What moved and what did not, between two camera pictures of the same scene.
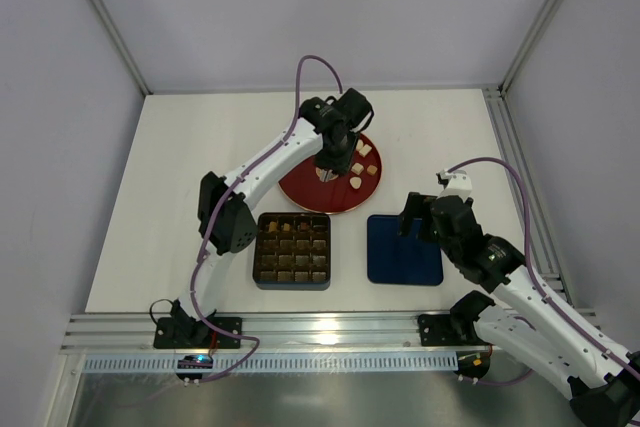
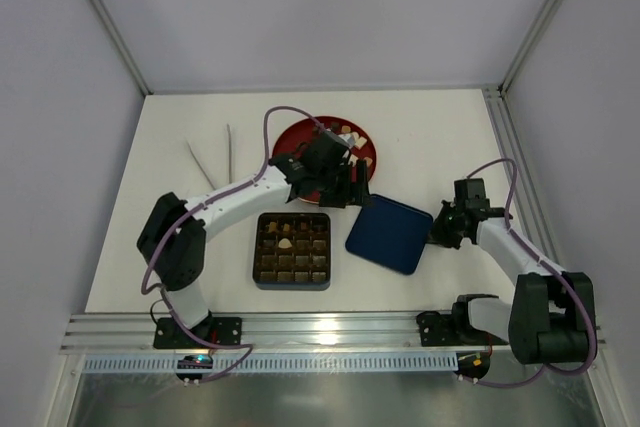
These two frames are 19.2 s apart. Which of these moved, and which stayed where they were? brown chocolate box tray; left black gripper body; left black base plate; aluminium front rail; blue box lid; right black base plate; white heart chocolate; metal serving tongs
Moved: metal serving tongs; left black gripper body; white heart chocolate; blue box lid
Stayed: brown chocolate box tray; aluminium front rail; right black base plate; left black base plate
